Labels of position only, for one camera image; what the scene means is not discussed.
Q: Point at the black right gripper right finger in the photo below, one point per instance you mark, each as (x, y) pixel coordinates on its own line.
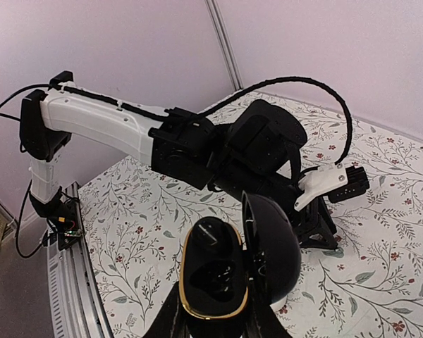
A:
(262, 321)

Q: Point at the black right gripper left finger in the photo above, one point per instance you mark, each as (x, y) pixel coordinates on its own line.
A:
(170, 321)

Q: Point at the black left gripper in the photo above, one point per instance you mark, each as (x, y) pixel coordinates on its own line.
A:
(312, 225)

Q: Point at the left aluminium corner post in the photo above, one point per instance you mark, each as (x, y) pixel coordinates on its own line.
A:
(224, 43)

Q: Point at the floral patterned table mat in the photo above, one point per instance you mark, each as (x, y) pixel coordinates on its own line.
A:
(136, 221)

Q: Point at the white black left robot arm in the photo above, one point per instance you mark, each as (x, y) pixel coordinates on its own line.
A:
(258, 153)

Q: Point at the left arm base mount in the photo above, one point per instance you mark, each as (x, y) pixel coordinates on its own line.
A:
(61, 212)

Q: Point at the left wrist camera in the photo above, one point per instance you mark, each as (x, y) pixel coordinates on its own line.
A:
(334, 181)

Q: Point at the black earbuds charging case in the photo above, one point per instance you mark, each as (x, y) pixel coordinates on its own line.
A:
(215, 291)

